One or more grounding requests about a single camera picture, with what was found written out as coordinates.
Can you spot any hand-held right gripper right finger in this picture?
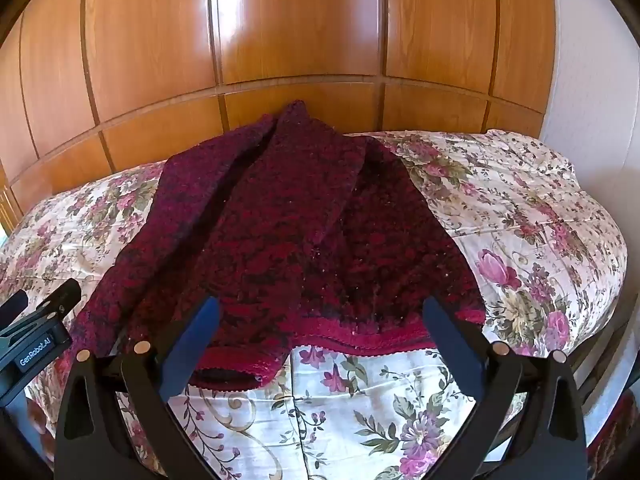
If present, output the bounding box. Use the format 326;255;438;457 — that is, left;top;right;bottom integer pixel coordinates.
422;296;589;480

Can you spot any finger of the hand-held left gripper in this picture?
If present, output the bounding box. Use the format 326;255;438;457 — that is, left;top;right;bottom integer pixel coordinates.
30;278;82;322
0;291;29;328

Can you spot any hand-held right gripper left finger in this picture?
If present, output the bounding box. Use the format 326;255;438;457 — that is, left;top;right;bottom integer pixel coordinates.
54;296;221;480

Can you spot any dark red knit sweater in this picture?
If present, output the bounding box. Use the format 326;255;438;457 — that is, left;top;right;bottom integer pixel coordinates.
67;100;487;393

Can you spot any floral bedspread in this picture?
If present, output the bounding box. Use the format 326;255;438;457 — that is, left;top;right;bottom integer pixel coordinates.
0;129;629;480

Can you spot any red patterned rug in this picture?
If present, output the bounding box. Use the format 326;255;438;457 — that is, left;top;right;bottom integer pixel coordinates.
586;394;637;477

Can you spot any wooden wardrobe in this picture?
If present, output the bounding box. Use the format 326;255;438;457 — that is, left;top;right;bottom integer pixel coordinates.
0;0;559;222

